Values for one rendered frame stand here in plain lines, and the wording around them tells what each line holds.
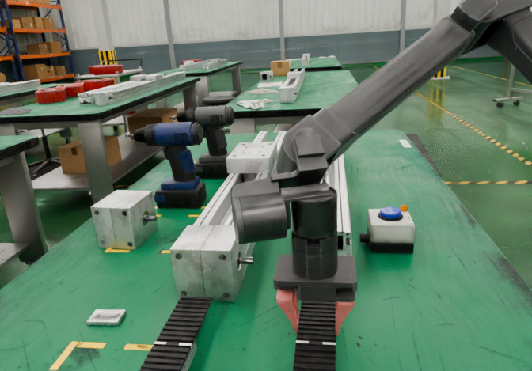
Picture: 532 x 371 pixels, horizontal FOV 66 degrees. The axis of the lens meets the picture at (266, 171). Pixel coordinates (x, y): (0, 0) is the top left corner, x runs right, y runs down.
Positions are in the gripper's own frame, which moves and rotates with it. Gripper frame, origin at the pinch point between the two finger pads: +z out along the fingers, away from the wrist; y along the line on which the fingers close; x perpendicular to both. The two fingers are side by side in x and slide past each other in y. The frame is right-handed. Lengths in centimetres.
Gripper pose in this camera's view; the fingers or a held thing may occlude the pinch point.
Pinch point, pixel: (317, 327)
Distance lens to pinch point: 60.0
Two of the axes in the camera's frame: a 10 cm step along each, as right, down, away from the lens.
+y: -9.9, 0.1, 1.6
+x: -1.5, 3.1, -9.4
